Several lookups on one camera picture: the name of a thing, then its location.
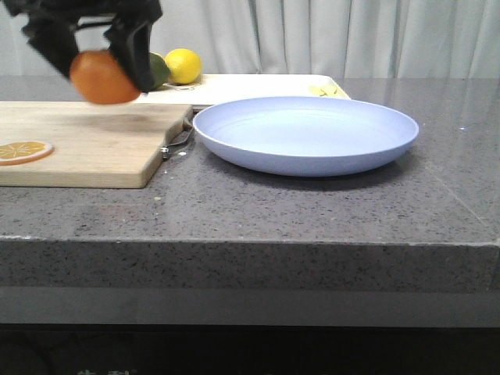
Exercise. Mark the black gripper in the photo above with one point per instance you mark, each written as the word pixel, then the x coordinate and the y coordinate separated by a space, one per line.
pixel 51 25

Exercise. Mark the orange fruit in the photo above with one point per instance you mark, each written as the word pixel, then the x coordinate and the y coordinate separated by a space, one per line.
pixel 99 78

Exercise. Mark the light blue plate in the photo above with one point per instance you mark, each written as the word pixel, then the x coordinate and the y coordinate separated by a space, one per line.
pixel 306 136

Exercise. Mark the cream white tray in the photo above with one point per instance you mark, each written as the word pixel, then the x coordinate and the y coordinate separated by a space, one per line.
pixel 213 89

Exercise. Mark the green lime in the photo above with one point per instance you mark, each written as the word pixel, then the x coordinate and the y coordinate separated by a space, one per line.
pixel 160 70

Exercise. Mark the yellow lemon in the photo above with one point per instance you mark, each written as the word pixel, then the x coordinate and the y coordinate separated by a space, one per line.
pixel 184 64

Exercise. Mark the wooden cutting board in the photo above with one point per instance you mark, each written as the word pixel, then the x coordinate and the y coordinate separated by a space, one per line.
pixel 95 146

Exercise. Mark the orange slice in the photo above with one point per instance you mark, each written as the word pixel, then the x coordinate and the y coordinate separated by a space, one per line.
pixel 19 152

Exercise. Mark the yellow plastic utensil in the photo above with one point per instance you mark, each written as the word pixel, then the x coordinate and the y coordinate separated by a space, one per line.
pixel 316 91

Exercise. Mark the yellow plastic knife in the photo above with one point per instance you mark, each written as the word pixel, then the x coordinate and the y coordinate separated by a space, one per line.
pixel 329 90

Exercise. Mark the grey white curtain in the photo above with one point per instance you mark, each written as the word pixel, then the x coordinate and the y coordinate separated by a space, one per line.
pixel 340 39

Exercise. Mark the metal cutting board handle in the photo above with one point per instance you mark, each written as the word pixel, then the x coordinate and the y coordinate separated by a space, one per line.
pixel 179 141

